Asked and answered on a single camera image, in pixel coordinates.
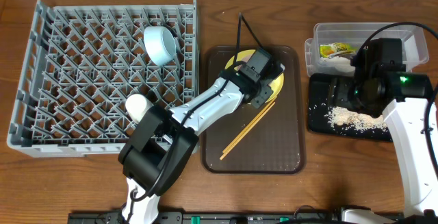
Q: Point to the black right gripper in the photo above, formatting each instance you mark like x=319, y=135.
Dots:
x=342, y=89

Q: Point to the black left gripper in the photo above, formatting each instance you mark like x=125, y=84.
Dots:
x=265, y=94

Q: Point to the rice and shell scraps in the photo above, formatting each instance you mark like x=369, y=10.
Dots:
x=324, y=118

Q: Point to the white tissue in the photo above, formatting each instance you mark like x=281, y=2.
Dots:
x=339, y=63

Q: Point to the green snack wrapper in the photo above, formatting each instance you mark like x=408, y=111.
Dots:
x=335, y=49

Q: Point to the light blue saucer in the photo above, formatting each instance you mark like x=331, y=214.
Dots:
x=160, y=44

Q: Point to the white small cup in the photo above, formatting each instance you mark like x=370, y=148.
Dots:
x=137, y=105

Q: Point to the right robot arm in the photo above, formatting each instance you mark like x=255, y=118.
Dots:
x=405, y=101

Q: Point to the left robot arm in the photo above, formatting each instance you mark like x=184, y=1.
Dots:
x=163, y=141

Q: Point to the black waste tray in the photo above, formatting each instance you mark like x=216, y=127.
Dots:
x=319, y=85

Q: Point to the grey dishwasher rack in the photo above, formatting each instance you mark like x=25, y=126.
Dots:
x=80, y=65

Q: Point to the yellow plate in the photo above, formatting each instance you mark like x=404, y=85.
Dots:
x=276, y=85

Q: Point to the wooden chopstick lower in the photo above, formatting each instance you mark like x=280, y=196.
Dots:
x=246, y=133

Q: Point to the wooden chopstick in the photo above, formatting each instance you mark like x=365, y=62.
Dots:
x=246, y=133
x=250, y=126

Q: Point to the wooden chopstick upper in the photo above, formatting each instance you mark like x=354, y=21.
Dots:
x=250, y=126

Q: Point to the brown serving tray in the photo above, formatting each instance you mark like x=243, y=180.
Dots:
x=276, y=144

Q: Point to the clear plastic bin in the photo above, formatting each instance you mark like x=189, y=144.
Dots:
x=414, y=45

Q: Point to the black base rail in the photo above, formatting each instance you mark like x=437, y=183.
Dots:
x=185, y=218

